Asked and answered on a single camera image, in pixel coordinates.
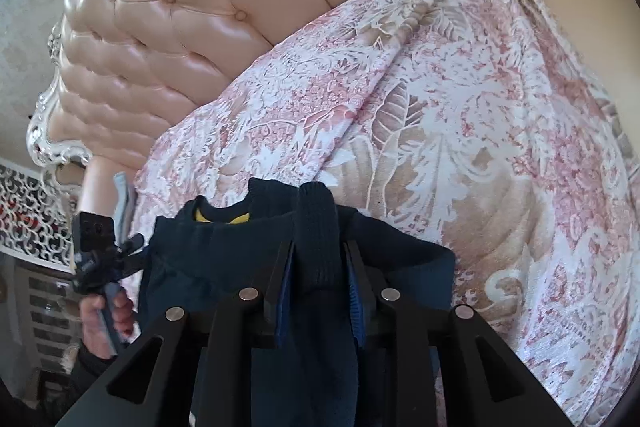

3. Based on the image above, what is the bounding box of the person's left hand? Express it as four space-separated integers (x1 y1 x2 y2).
80 289 138 358

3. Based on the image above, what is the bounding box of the light blue folded cloth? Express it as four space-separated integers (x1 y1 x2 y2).
112 172 137 248

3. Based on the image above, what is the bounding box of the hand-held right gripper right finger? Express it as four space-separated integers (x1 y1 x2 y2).
345 239 576 427

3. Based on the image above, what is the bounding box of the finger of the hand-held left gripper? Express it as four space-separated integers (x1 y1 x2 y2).
120 249 151 278
117 234 148 258

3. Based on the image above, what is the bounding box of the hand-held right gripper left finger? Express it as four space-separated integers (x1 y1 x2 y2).
55 239 296 427

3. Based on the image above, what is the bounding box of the pink floral blanket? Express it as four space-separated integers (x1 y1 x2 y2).
134 0 640 427

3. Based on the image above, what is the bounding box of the person's left forearm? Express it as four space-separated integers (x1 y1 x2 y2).
70 342 116 390

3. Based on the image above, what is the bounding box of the mirrored drawer cabinet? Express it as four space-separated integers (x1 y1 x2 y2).
0 257 86 403

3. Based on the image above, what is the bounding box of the white lattice screen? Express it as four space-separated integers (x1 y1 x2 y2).
0 162 83 265

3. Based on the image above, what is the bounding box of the pink tufted leather sofa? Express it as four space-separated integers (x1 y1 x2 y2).
27 0 640 218

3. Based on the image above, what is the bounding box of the dark blue sweatshirt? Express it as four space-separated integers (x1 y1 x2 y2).
135 178 457 427

